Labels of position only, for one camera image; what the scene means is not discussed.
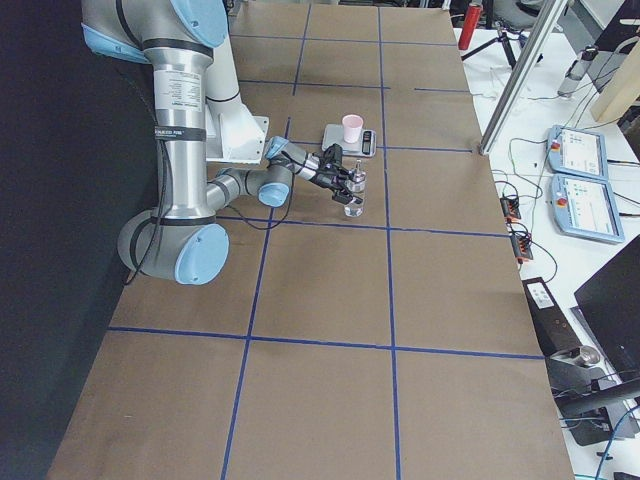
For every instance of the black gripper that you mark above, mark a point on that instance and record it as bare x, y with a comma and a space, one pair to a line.
323, 178

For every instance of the clear glass sauce bottle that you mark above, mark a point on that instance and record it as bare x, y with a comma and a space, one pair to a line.
356, 186

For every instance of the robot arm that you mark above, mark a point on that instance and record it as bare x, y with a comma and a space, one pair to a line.
180, 239

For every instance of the orange black connector block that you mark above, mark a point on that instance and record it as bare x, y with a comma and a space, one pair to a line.
510, 209

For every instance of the red cylinder bottle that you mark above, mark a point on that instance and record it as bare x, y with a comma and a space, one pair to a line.
471, 19

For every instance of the upper blue teach pendant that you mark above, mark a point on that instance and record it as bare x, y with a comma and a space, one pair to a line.
577, 152

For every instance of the blue teach pendant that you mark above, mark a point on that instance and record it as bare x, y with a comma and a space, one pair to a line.
585, 208
577, 152

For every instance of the lower blue teach pendant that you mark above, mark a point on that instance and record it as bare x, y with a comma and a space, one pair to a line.
585, 208

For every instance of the black power strip box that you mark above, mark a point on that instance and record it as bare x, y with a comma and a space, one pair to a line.
553, 330

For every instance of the black monitor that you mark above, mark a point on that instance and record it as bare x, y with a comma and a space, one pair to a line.
609, 303

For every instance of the wooden plank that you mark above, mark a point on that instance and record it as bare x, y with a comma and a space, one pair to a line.
621, 92

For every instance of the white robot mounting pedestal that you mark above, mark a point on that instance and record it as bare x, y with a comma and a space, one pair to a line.
233, 133

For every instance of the black camera tripod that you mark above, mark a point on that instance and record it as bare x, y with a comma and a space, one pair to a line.
505, 36

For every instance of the aluminium frame post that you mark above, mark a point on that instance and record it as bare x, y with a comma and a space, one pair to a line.
544, 25

